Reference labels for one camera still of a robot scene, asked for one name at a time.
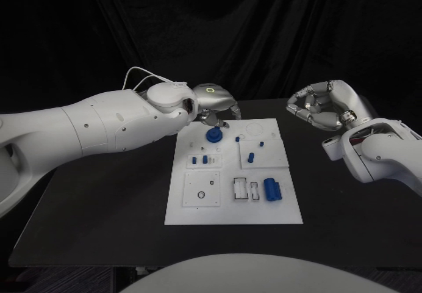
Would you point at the large blue cylinder block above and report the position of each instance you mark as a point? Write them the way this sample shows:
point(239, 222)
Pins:
point(272, 189)

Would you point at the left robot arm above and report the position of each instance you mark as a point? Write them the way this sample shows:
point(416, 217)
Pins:
point(82, 128)

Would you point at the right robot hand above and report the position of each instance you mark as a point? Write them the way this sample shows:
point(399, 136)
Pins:
point(333, 107)

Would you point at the blue gear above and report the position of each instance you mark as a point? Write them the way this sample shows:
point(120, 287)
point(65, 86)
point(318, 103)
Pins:
point(215, 135)

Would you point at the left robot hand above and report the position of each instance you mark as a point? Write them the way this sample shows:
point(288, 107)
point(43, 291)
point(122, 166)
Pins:
point(216, 98)

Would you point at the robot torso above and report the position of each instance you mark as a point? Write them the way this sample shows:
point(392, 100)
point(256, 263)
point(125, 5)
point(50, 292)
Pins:
point(259, 274)

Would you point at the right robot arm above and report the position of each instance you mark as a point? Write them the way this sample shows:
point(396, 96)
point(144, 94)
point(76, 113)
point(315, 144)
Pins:
point(372, 151)

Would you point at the long blue peg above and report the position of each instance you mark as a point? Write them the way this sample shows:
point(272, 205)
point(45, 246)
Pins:
point(251, 157)

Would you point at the white task board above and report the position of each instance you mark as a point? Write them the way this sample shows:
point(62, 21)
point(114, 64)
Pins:
point(230, 206)

